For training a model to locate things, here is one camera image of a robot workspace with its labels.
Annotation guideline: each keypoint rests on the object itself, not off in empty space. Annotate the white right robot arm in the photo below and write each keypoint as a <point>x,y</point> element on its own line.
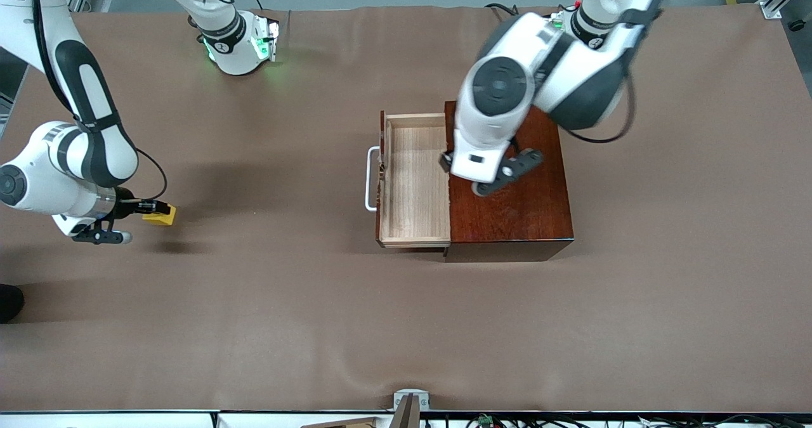
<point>32,187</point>

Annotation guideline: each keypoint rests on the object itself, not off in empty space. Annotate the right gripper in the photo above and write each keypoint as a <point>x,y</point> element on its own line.
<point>125,207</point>

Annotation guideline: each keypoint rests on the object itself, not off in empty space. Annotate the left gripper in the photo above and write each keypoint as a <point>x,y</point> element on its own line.
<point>444,162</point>

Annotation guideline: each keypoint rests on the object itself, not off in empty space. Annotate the brown table cloth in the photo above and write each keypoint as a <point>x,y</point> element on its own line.
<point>254,320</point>

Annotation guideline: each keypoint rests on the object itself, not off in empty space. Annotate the black rounded object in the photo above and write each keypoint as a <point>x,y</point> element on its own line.
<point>9,304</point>

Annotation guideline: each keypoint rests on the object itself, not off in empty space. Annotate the small black knob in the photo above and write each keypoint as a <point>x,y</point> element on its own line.
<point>797,25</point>

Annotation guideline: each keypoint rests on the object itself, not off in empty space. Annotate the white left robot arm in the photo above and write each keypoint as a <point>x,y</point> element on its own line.
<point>501,85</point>

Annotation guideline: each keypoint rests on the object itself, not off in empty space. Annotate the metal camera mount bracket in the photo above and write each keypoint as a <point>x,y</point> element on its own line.
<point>411,399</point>

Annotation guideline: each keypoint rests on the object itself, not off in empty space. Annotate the light wooden board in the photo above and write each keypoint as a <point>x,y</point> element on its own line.
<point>346,423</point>

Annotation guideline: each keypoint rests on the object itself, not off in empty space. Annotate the yellow cube block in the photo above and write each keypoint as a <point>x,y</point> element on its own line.
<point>162,219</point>

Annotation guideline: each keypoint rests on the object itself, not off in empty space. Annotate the dark red-brown wooden cabinet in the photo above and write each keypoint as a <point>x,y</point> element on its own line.
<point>520,219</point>

